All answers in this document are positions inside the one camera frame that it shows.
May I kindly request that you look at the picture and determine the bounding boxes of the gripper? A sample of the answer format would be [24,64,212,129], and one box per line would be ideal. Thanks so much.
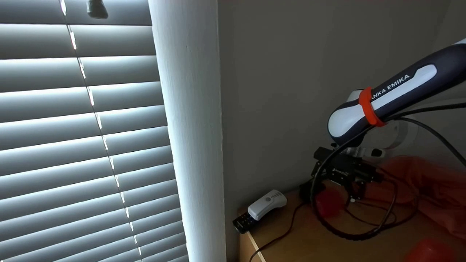
[299,157,384,203]

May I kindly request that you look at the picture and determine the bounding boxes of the orange cloth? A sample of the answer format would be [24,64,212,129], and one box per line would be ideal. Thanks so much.
[364,156,466,239]

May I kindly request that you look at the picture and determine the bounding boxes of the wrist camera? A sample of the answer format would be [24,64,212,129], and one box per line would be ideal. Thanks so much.
[313,146,352,163]

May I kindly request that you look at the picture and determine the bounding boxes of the black remote control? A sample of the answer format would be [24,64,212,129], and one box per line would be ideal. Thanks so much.
[233,212,261,234]

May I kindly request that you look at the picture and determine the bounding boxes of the white remote control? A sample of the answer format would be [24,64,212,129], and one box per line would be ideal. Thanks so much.
[248,189,288,222]

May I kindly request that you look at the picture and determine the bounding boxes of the thin brown cable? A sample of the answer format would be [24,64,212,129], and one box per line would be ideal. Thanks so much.
[249,202,307,262]

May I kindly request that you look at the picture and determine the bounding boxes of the red plastic cup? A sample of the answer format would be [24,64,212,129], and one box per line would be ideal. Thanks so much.
[403,238,456,262]
[315,189,345,219]

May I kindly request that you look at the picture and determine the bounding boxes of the dark blind cord knob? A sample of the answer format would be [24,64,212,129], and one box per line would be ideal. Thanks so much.
[86,0,109,20]

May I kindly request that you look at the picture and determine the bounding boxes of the white window blind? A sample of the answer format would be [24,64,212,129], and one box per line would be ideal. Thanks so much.
[0,0,190,262]

